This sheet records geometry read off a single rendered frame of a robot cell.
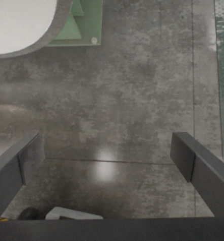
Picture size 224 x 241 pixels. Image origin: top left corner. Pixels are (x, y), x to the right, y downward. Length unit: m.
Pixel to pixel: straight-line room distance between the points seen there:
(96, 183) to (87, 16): 0.96
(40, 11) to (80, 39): 0.49
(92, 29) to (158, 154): 0.80
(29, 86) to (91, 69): 0.38
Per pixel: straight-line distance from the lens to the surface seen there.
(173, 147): 0.17
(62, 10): 0.62
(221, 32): 1.20
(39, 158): 0.17
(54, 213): 0.94
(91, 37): 1.10
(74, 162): 0.98
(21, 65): 1.21
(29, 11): 0.66
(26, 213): 1.00
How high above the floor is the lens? 0.93
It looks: 82 degrees down
